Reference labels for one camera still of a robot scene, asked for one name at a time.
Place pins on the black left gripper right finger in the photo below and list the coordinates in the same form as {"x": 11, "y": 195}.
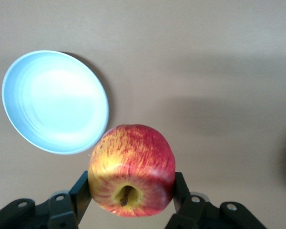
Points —
{"x": 193, "y": 210}

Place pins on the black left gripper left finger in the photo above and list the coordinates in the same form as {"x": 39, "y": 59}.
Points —
{"x": 62, "y": 210}

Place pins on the red yellow apple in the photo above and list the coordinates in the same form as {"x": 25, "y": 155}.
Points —
{"x": 133, "y": 162}

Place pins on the light blue plate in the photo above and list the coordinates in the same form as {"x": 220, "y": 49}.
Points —
{"x": 54, "y": 102}

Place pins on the brown table cloth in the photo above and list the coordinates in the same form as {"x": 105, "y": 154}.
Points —
{"x": 205, "y": 47}

